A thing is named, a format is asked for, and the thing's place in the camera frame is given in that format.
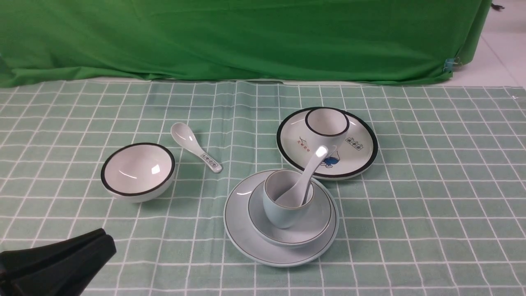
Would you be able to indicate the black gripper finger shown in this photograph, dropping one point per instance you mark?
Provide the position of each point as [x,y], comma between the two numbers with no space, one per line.
[42,285]

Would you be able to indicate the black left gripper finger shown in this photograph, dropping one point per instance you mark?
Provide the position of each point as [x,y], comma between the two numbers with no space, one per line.
[82,256]

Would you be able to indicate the pale blue cup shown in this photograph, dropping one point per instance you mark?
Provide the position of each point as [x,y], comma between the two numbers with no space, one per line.
[275,185]

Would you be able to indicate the plain white ceramic spoon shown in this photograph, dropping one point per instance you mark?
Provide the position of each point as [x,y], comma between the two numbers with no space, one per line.
[296,196]

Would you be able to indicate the pale blue bowl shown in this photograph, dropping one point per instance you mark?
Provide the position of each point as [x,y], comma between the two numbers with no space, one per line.
[306,230]

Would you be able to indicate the white bowl black rim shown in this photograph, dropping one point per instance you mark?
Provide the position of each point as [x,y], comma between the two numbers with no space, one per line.
[139,172]

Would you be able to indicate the pale blue plate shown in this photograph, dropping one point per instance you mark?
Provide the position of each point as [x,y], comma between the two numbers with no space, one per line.
[239,229]

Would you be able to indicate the white spoon with label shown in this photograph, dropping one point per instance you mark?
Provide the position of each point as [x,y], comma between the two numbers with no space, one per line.
[185,138]

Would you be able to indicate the green backdrop cloth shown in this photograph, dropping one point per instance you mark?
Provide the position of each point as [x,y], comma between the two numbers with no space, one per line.
[385,42]

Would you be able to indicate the white plate black rim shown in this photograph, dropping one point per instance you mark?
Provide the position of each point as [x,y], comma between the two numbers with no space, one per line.
[354,156]

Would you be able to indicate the white cup black rim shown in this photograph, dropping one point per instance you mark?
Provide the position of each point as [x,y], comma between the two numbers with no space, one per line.
[326,127]

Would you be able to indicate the green checkered tablecloth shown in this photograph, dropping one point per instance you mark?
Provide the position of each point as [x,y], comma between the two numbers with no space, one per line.
[441,211]

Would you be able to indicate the blue binder clip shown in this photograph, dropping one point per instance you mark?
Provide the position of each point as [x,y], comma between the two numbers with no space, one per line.
[449,65]

